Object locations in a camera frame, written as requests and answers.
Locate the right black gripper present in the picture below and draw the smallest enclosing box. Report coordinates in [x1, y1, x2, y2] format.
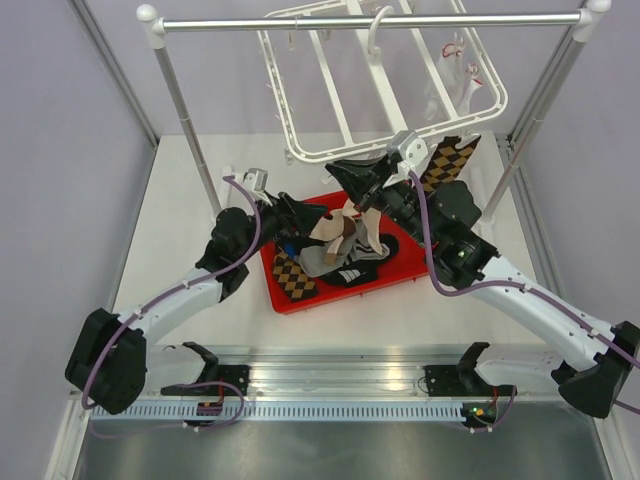
[329, 152, 437, 249]

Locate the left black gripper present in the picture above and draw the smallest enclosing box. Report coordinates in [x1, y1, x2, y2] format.
[237, 190, 328, 263]

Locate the black blue sock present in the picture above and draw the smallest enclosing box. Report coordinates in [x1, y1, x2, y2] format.
[320, 235, 399, 288]
[276, 239, 300, 259]

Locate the beige brown striped sock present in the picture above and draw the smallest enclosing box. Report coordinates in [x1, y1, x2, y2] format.
[309, 200, 359, 265]
[360, 208, 381, 253]

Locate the grey striped sock back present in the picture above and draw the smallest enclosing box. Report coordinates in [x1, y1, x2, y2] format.
[348, 235, 395, 262]

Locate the grey striped sock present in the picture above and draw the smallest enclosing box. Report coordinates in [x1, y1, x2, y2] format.
[348, 235, 395, 262]
[298, 245, 346, 278]

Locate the white clip sock hanger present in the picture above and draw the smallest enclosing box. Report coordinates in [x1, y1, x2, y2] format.
[258, 26, 508, 164]

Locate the grey striped sock front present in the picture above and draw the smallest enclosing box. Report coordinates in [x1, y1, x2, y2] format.
[298, 245, 346, 278]

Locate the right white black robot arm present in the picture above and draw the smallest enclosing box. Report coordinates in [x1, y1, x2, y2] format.
[325, 160, 639, 419]

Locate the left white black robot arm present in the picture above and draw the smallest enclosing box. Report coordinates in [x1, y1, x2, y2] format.
[64, 193, 328, 414]

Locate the brown argyle sock in bin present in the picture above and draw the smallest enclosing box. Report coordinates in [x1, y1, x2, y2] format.
[272, 252, 319, 303]

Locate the red plastic bin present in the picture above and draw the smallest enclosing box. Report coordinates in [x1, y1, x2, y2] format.
[260, 217, 427, 314]

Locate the white glove with red trim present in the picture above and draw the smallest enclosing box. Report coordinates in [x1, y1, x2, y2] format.
[425, 38, 483, 120]

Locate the metal clothes rack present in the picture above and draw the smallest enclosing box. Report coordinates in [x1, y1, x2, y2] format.
[136, 1, 611, 214]

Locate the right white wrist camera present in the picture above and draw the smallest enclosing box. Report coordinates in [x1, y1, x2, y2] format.
[386, 130, 430, 178]

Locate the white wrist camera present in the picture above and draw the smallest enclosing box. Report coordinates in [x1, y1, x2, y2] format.
[234, 168, 272, 205]
[386, 130, 430, 178]

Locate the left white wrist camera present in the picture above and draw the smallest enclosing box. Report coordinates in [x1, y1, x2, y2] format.
[234, 168, 272, 205]

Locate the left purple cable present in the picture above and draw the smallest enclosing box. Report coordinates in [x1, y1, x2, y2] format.
[81, 174, 265, 441]

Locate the purple cable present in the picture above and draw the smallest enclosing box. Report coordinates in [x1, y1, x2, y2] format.
[81, 174, 265, 441]
[408, 169, 640, 416]

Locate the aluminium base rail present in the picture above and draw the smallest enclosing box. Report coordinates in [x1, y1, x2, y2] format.
[139, 344, 566, 399]

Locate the white slotted cable duct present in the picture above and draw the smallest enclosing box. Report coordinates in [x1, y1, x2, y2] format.
[117, 401, 466, 422]

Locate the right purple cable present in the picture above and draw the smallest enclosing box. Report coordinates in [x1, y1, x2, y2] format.
[408, 169, 640, 416]

